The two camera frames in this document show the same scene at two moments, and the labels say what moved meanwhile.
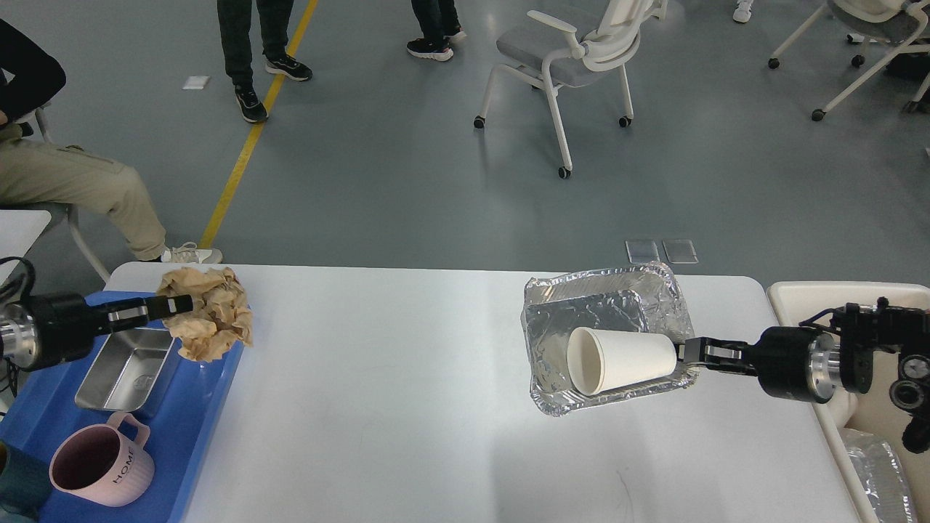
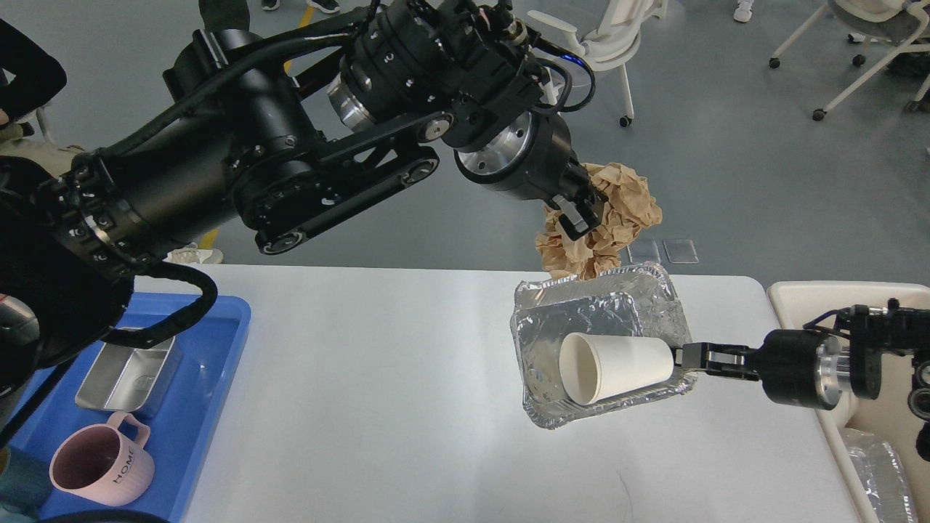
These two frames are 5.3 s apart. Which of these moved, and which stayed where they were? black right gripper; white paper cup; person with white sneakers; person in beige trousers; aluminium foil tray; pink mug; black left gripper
Moved: white paper cup; black left gripper; aluminium foil tray
Stayed: pink mug; person with white sneakers; black right gripper; person in beige trousers
